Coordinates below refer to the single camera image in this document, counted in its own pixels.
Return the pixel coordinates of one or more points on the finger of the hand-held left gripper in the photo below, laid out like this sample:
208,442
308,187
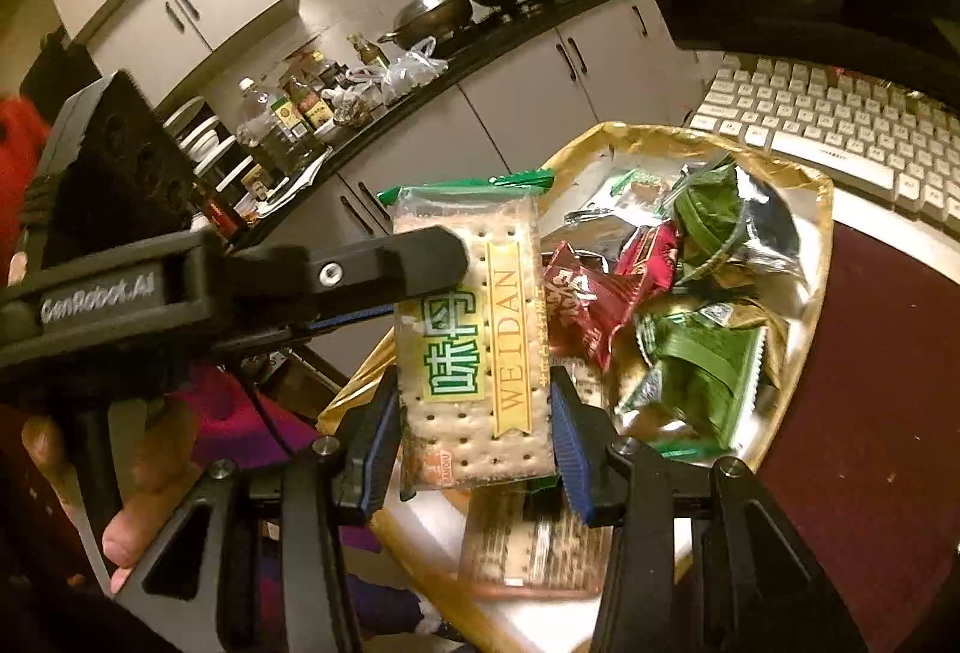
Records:
405,259
255,342

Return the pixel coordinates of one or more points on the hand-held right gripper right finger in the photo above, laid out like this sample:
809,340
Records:
570,454

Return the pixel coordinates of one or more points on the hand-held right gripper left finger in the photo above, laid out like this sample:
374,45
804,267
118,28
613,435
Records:
382,443

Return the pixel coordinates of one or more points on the green-ended cracker packet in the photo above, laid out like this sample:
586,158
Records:
487,398

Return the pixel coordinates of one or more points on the gold-rimmed cardboard box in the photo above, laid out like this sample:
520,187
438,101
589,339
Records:
637,136

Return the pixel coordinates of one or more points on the person's left hand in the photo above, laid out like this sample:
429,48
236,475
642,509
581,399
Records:
150,458

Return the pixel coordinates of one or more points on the magenta garment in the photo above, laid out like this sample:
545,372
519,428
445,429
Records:
225,413

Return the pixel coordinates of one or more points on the red garment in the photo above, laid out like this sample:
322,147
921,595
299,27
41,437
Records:
19,173

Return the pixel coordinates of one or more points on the dish rack with plates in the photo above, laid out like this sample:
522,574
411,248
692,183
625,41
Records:
199,136

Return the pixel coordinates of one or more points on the red can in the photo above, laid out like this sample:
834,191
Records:
221,211

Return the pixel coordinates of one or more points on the dark red snack packet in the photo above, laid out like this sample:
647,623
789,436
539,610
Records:
592,308

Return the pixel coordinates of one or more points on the green striped snack packet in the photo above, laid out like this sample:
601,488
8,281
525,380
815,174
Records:
697,368

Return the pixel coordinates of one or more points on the clear plastic bottle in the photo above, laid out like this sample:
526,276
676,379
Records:
255,113

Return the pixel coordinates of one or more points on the large cooking oil bottle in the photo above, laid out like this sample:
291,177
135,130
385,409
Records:
281,139

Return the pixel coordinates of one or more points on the green label sauce bottle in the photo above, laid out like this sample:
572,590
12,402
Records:
307,106

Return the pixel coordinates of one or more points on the clear plastic bag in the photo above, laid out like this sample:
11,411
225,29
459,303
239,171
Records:
409,72

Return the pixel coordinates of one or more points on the lower kitchen cabinets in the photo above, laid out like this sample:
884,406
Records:
525,91

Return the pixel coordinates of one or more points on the black kitchen countertop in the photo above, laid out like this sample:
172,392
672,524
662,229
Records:
465,61

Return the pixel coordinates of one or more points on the small oil bottle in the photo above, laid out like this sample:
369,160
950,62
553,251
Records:
369,52

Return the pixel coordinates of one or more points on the small red snack packet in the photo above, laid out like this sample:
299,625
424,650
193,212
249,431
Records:
652,256

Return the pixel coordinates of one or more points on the steel wok with lid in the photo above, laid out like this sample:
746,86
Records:
431,8

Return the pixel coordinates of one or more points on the dark green snack packet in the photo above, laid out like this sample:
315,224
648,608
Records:
701,211

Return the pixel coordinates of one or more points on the silver foil snack packet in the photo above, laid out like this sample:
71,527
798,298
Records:
765,211

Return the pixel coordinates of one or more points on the white keyboard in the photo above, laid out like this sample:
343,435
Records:
825,121

